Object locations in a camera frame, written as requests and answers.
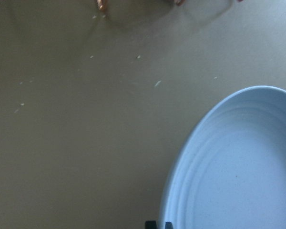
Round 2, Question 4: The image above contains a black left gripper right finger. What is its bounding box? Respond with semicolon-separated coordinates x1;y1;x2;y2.
165;221;173;229

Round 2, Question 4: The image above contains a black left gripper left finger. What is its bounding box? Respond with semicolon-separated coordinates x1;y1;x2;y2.
144;220;157;229

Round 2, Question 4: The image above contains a blue round plate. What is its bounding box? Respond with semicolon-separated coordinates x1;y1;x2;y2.
158;86;286;229

